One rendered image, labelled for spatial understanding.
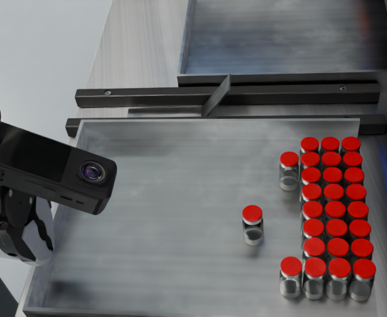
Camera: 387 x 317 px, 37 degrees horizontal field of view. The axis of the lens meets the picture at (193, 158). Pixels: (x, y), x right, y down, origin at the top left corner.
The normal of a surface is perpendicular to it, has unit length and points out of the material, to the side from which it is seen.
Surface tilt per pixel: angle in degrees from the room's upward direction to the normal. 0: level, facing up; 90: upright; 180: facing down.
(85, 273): 0
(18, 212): 90
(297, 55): 0
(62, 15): 0
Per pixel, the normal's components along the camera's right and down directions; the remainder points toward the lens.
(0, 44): -0.11, -0.65
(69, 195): -0.09, 0.72
